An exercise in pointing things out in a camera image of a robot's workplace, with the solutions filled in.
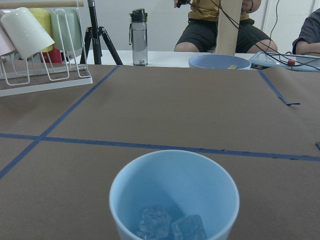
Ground blue teach pendant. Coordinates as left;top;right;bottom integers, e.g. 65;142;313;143
249;51;320;72

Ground black camera tripod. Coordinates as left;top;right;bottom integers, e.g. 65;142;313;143
80;0;123;65

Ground pink cup in rack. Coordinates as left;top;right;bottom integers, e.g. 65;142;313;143
0;28;16;56

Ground white wire cup rack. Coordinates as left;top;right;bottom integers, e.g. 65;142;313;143
0;0;93;97

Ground grey water bottle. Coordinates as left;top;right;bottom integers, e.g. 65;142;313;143
129;8;148;66

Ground yellow cup in rack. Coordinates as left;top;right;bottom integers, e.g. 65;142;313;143
29;8;52;37

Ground person in yellow shirt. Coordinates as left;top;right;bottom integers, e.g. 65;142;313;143
174;0;278;54

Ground person in dark shirt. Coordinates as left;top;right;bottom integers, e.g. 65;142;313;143
292;8;320;56

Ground light blue plastic cup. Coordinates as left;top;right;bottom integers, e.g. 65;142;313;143
109;150;240;240

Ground blue bowl with fork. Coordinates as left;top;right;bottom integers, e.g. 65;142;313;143
188;54;252;70

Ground aluminium frame post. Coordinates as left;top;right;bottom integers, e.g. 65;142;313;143
215;0;242;56

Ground green cup in rack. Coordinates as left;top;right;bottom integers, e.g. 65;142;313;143
50;7;83;52

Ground yellow plastic fork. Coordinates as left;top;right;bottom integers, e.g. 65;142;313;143
228;64;237;70

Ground white cup in rack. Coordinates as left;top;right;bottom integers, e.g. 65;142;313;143
0;7;55;60

